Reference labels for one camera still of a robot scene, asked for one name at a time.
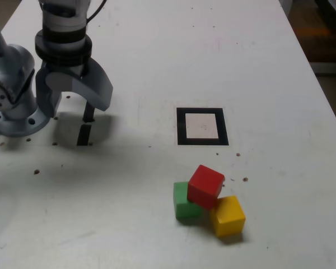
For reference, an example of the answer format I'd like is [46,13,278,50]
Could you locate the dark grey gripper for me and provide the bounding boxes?
[35,58,114,119]

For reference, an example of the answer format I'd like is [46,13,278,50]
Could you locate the green cube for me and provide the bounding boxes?
[172,181,204,220]

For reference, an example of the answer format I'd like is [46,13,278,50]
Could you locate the red cube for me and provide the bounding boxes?
[187,164,225,210]

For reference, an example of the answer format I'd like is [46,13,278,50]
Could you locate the yellow cube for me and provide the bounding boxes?
[209,195,246,238]

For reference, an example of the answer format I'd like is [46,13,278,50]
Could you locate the black tape square outline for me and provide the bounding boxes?
[176,107,230,146]

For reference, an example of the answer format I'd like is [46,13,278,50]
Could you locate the black tape strip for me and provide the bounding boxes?
[76,99,96,146]

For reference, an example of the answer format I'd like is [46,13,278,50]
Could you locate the brown cardboard box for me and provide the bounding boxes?
[287,0,336,64]

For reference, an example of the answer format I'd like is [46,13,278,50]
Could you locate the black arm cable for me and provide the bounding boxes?
[86,0,108,22]

